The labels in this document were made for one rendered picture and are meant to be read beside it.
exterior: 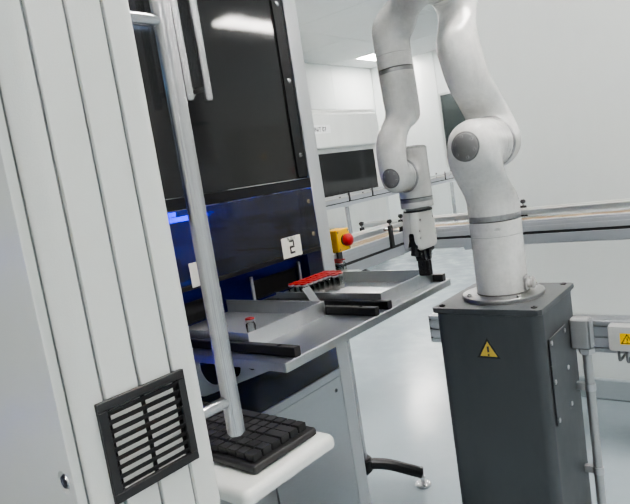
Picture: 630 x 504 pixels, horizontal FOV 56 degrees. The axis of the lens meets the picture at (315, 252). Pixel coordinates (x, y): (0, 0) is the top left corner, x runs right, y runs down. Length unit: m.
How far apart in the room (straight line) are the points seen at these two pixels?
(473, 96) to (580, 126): 1.46
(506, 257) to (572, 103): 1.55
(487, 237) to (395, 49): 0.51
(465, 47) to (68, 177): 1.00
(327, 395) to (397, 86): 0.94
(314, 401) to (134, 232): 1.21
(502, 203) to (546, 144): 1.52
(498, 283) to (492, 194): 0.21
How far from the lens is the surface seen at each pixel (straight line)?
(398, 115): 1.51
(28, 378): 0.74
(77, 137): 0.69
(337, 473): 1.98
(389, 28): 1.54
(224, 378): 0.82
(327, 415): 1.89
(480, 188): 1.40
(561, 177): 2.91
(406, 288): 1.52
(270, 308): 1.54
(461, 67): 1.44
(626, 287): 2.93
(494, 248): 1.42
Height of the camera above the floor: 1.21
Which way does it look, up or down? 7 degrees down
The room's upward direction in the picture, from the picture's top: 9 degrees counter-clockwise
